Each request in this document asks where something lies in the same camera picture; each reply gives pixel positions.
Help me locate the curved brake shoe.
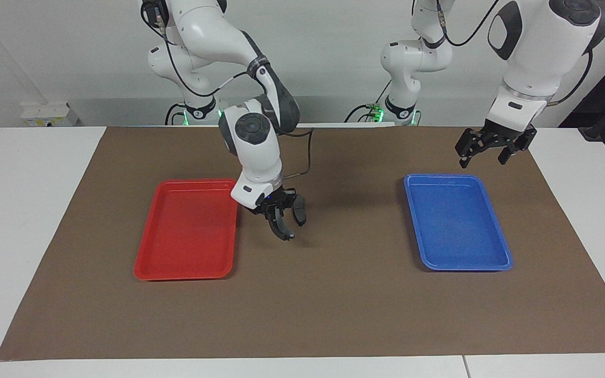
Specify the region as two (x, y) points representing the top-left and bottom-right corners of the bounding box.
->
(267, 209), (296, 242)

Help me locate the blue plastic tray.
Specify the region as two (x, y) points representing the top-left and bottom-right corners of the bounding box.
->
(403, 174), (514, 272)

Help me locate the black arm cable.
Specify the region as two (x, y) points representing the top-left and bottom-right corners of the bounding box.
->
(436, 0), (597, 106)
(142, 0), (314, 181)

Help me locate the brown table mat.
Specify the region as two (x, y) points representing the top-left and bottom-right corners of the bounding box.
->
(0, 126), (605, 361)

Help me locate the dark brake pad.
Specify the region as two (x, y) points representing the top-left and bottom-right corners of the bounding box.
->
(292, 197), (308, 227)

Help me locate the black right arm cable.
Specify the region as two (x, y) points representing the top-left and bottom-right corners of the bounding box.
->
(142, 0), (314, 181)

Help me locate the red plastic tray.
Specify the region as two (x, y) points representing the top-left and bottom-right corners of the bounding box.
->
(133, 178), (241, 281)

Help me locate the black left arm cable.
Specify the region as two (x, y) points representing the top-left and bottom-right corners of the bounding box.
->
(436, 0), (597, 106)

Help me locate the black base cable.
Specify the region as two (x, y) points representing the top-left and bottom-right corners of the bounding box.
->
(164, 102), (186, 126)
(345, 103), (382, 123)

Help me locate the white wall socket box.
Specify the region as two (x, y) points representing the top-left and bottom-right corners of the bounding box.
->
(21, 102), (80, 128)

